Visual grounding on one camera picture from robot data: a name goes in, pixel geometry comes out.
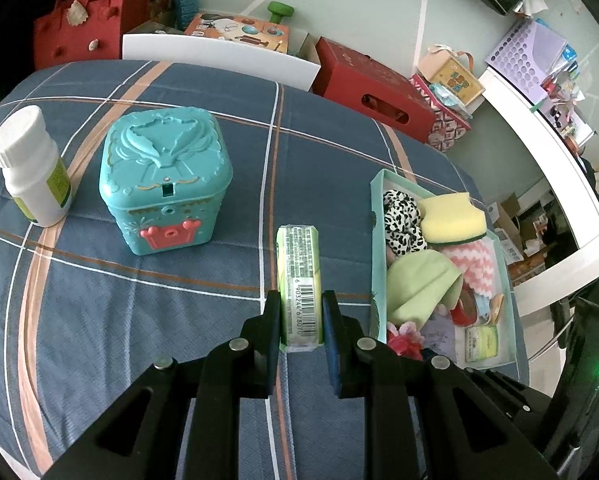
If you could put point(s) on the white desk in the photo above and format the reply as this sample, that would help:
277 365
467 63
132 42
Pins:
544 150

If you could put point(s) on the white pill bottle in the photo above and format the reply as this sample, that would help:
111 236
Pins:
29 180

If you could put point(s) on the light green cloth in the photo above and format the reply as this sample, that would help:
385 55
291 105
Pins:
419 285

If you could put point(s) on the red cardboard box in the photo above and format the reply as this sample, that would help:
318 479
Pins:
369 80

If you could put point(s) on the yellow green sponge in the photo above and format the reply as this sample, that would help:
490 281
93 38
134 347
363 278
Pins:
449 220

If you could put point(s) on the green knob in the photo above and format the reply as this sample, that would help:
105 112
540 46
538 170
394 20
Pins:
279 10

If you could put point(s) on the cream gift bag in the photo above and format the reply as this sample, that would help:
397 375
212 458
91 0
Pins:
454 80

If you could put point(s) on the blue label water bottle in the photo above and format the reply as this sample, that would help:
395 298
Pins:
186 5

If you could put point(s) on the purple wet wipes pack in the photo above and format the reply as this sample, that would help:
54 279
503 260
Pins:
439 340

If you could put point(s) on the orange toy box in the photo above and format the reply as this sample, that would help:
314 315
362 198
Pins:
239 32

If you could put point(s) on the red pink scrunchie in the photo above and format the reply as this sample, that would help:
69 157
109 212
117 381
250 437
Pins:
404 344

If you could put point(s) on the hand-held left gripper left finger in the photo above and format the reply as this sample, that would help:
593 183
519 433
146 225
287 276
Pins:
272 340

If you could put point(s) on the red white patterned box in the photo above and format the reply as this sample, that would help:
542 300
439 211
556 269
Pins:
447 127

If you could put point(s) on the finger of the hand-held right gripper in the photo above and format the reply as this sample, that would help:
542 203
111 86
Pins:
519 410

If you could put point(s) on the colourful stationery pile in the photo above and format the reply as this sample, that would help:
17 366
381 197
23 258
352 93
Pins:
564 100

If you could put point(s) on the pink white knitted cloth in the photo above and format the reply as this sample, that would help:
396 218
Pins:
474 265

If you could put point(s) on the purple perforated basket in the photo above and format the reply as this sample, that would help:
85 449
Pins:
524 60

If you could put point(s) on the red tape roll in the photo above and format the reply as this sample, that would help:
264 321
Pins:
463 312

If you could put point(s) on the yellow orange packet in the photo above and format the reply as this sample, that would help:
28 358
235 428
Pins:
497 305

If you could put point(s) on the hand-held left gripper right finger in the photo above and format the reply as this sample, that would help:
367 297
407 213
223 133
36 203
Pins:
335 360

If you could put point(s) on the leopard print scrunchie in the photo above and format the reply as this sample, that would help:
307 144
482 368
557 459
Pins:
402 225

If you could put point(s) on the teal cardboard tray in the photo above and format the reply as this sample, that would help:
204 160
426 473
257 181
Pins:
377 260

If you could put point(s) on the red felt bag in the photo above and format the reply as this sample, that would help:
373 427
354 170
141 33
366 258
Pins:
79 35

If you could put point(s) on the brown cardboard boxes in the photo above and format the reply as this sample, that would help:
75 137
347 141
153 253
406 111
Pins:
509 220

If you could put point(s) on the teal plastic storage box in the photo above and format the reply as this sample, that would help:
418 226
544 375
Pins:
164 175

